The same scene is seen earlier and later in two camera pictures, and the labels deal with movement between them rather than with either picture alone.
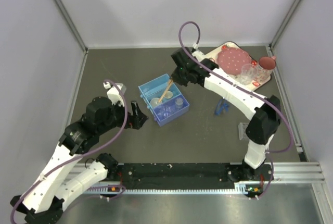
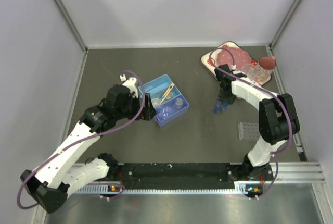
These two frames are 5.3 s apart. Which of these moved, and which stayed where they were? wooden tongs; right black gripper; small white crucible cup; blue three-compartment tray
Moved: right black gripper; wooden tongs
Stayed: blue three-compartment tray; small white crucible cup
